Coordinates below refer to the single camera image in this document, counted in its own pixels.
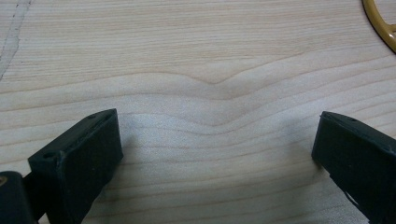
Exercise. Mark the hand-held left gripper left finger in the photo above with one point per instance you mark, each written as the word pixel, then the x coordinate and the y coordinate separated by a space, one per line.
pixel 84 161

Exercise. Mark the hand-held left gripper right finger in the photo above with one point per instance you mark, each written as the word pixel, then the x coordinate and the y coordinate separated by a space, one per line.
pixel 361 161

